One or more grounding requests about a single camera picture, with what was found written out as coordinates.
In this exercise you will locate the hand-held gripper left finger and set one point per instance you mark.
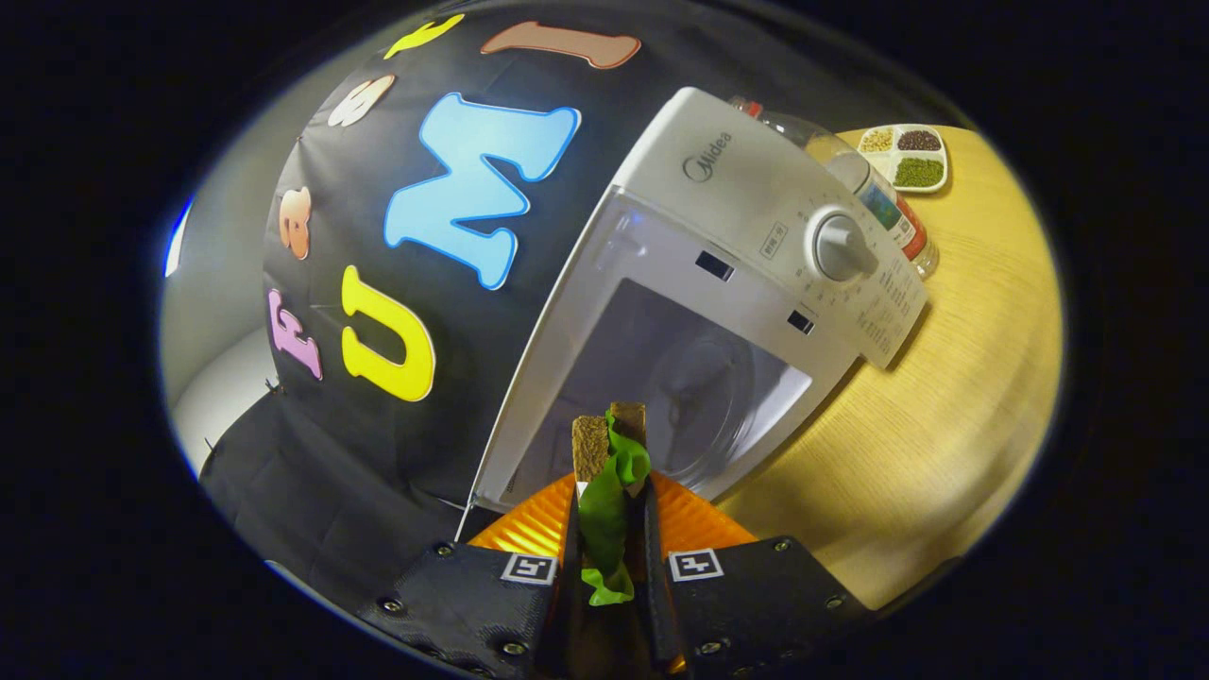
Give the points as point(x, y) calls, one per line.
point(472, 604)

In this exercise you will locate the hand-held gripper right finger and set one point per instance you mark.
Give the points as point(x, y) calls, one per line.
point(746, 604)

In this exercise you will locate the lettuce sandwich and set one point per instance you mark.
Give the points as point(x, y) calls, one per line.
point(604, 510)

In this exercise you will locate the white microwave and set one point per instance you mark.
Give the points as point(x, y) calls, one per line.
point(718, 189)

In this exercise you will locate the clear plastic bottle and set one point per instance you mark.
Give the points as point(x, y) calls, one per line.
point(888, 212)

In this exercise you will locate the white divided bean dish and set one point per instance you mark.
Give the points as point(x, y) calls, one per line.
point(911, 156)

